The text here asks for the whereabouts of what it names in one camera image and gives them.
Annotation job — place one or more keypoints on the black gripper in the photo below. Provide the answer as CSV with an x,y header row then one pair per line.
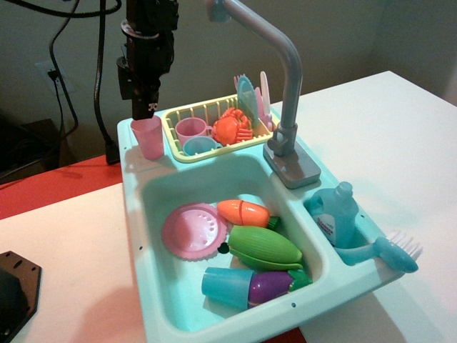
x,y
143,63

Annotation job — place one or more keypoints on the pink plastic cup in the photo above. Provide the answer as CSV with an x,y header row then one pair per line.
x,y
149,135

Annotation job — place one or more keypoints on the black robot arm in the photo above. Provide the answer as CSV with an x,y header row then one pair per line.
x,y
147,19

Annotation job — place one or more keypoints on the mint green toy sink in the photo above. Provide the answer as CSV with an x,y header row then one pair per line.
x,y
174,308

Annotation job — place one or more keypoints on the blue plastic cup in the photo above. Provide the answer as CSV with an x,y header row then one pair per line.
x,y
229,286

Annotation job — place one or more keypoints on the pink toy mug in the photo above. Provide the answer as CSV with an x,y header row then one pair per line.
x,y
191,127

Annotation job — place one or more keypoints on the yellow dish rack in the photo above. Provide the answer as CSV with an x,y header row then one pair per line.
x,y
211,111

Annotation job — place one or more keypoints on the blue toy mug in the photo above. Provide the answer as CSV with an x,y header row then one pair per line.
x,y
199,145

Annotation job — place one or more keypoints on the orange toy crab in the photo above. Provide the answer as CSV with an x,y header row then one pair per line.
x,y
233,127

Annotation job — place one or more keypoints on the pink toy fork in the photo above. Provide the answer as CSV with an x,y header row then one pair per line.
x,y
236,81

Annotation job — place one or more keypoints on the blue toy plate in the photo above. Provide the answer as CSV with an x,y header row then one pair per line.
x,y
247,100

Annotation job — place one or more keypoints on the pink toy knife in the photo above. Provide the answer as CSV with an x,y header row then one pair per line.
x,y
265,93

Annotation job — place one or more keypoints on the pink toy plate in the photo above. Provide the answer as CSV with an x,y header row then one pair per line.
x,y
194,231

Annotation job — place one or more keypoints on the orange toy carrot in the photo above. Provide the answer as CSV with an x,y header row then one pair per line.
x,y
244,213

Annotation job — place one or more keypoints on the grey toy faucet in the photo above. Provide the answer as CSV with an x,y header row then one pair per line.
x,y
288,159

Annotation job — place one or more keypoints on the green toy corn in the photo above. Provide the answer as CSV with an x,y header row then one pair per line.
x,y
262,249

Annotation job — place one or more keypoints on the purple toy eggplant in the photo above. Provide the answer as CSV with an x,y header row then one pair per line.
x,y
266,286

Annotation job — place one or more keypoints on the blue soap bottle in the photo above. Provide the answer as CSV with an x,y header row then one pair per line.
x,y
334,211

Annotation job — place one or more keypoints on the blue dish brush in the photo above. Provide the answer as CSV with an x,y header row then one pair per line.
x,y
397,250

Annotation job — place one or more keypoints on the white wall outlet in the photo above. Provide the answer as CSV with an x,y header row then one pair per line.
x,y
48,73

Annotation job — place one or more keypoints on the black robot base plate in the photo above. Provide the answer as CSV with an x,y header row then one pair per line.
x,y
20,287

